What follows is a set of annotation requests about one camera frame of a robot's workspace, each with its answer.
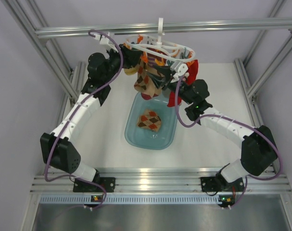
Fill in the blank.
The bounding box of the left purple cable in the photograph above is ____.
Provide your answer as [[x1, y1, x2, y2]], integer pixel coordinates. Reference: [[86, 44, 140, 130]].
[[44, 29, 124, 210]]

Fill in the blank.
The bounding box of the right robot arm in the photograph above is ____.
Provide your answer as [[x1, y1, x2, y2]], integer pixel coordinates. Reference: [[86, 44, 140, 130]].
[[149, 63, 279, 192]]

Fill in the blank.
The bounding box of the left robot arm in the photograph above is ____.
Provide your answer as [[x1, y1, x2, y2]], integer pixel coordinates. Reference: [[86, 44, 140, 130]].
[[40, 44, 143, 191]]

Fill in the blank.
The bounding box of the red sock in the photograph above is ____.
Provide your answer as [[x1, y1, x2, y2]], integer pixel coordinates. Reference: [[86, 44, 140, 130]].
[[166, 59, 199, 107]]

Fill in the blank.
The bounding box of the beige argyle sock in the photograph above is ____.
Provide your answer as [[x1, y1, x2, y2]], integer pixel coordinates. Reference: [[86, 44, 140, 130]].
[[137, 109, 162, 132], [134, 61, 153, 93]]

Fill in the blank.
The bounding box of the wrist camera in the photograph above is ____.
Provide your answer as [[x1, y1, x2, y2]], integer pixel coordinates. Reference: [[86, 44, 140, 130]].
[[170, 61, 188, 78], [94, 33, 118, 52]]

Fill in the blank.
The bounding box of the white round clip hanger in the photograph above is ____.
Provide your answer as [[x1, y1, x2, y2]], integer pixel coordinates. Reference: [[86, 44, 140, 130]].
[[124, 18, 196, 63]]

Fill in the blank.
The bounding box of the perforated cable duct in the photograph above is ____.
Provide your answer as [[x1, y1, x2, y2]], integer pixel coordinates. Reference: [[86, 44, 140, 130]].
[[39, 195, 235, 205]]

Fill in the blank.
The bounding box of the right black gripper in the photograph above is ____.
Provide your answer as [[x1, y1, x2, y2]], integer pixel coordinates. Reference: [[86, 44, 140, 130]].
[[147, 65, 194, 105]]

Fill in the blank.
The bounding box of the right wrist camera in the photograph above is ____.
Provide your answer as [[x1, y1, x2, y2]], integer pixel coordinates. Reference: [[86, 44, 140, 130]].
[[170, 61, 188, 78]]

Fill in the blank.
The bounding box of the blue transparent tray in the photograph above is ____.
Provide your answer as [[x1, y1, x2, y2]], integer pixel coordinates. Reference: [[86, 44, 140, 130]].
[[125, 93, 178, 150]]

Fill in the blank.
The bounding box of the yellow sock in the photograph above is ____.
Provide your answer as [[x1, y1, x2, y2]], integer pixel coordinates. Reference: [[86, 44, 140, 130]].
[[124, 67, 138, 76]]

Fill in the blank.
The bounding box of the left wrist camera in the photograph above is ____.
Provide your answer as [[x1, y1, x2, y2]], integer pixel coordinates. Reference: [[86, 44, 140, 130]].
[[94, 33, 118, 52]]

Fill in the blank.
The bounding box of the beige purple striped sock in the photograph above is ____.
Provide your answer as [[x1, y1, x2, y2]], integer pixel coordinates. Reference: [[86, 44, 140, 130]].
[[141, 85, 162, 101]]

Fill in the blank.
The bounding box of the aluminium top crossbar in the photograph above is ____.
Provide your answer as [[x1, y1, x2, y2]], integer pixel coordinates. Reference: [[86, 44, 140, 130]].
[[35, 17, 292, 39]]

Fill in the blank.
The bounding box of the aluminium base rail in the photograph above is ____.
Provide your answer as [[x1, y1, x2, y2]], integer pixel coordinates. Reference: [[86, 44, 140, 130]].
[[30, 167, 292, 193]]

